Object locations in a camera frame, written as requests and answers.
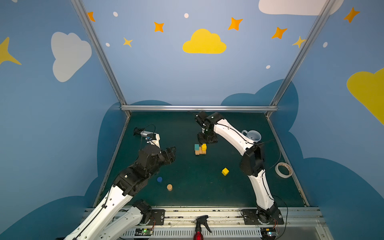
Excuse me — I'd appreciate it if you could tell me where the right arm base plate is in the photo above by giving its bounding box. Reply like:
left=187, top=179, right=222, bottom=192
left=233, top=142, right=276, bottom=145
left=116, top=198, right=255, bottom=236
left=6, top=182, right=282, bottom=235
left=241, top=209, right=285, bottom=225

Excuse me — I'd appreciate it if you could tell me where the aluminium frame post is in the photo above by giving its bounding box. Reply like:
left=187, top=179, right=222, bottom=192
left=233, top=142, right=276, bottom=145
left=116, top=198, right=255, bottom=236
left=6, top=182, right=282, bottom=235
left=266, top=0, right=336, bottom=119
left=71, top=0, right=127, bottom=109

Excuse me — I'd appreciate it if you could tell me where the aluminium left frame post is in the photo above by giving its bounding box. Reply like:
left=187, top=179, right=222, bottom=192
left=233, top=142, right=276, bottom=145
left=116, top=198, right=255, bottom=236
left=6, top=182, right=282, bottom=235
left=71, top=0, right=127, bottom=109

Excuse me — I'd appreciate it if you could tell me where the red spray bottle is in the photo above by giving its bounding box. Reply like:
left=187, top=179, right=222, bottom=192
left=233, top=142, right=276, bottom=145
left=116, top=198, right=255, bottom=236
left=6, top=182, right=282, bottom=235
left=193, top=215, right=212, bottom=240

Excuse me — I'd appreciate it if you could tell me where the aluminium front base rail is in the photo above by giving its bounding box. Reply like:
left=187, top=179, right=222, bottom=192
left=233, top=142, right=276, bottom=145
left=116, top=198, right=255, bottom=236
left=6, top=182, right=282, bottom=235
left=66, top=206, right=333, bottom=240

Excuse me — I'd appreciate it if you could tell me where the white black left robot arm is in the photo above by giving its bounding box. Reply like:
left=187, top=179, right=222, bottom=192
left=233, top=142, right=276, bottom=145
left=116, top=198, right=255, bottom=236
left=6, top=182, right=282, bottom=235
left=66, top=145, right=176, bottom=240

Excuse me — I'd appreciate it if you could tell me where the aluminium back frame rail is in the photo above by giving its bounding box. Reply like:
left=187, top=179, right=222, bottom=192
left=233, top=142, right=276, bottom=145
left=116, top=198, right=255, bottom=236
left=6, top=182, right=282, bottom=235
left=121, top=105, right=278, bottom=112

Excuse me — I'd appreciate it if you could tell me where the right controller board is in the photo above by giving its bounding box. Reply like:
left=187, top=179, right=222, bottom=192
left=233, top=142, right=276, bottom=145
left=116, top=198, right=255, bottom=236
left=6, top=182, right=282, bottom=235
left=260, top=228, right=277, bottom=240

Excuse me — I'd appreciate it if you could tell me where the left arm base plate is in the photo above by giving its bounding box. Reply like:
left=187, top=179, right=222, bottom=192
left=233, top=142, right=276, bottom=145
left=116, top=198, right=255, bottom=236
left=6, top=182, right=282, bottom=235
left=143, top=209, right=165, bottom=226

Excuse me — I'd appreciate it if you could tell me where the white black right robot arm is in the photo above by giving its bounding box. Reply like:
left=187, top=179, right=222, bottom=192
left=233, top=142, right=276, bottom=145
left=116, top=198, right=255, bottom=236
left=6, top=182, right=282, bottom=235
left=195, top=112, right=284, bottom=225

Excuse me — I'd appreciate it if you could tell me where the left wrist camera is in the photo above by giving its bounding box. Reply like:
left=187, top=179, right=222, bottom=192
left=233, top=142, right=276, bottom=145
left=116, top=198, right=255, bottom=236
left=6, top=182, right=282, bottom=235
left=145, top=133, right=161, bottom=148

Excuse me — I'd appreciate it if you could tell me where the light blue ceramic mug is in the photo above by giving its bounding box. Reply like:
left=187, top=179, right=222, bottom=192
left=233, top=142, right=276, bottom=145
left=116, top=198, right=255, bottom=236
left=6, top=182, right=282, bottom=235
left=241, top=130, right=262, bottom=143

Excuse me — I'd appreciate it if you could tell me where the aluminium right frame post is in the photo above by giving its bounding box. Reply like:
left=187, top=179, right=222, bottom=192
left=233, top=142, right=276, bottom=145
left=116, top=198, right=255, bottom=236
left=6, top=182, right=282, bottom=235
left=266, top=0, right=336, bottom=119

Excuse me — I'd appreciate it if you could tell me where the silver spray bottle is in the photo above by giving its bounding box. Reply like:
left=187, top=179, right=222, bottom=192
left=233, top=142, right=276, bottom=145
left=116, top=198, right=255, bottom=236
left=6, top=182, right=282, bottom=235
left=134, top=128, right=154, bottom=138

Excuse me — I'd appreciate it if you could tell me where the white tape roll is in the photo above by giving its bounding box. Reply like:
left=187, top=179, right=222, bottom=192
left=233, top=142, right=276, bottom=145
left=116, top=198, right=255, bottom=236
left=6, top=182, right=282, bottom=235
left=275, top=163, right=294, bottom=179

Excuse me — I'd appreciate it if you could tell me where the left controller board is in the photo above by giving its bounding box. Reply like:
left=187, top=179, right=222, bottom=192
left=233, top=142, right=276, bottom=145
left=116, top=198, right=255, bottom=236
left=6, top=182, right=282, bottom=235
left=134, top=229, right=154, bottom=238

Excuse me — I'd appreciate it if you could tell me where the controller board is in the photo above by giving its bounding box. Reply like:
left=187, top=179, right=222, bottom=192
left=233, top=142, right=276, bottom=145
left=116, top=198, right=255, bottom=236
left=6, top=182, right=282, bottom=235
left=134, top=229, right=154, bottom=238
left=260, top=228, right=277, bottom=240

